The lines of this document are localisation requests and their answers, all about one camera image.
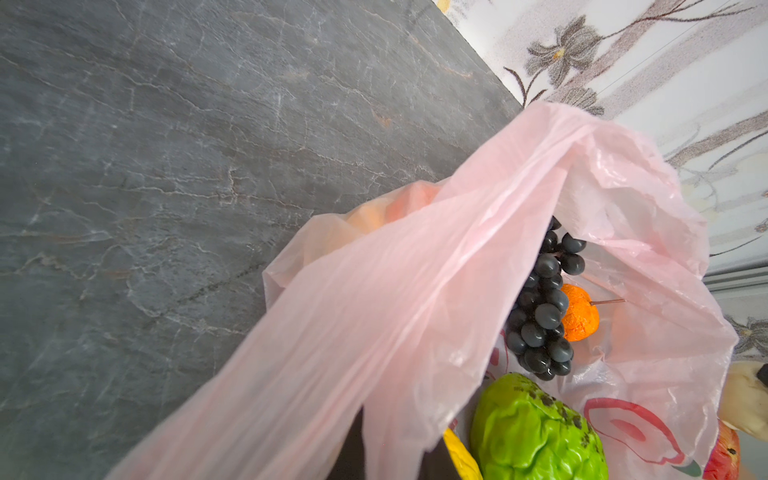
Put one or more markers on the pink plastic bag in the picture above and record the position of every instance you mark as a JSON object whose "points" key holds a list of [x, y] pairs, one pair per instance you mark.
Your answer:
{"points": [[392, 315]]}

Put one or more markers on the green fake fruit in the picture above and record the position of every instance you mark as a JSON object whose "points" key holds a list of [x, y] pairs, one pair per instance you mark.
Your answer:
{"points": [[519, 431]]}

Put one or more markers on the beige fake fruit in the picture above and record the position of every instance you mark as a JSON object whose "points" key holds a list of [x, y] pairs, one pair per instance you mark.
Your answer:
{"points": [[743, 404]]}

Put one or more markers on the red fake apple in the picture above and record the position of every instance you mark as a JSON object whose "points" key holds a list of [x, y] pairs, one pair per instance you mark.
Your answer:
{"points": [[724, 461]]}

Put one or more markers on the dark fake grape bunch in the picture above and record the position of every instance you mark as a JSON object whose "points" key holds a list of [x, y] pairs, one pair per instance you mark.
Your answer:
{"points": [[535, 331]]}

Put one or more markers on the yellow fake banana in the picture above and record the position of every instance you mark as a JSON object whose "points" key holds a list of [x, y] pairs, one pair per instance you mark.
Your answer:
{"points": [[466, 466]]}

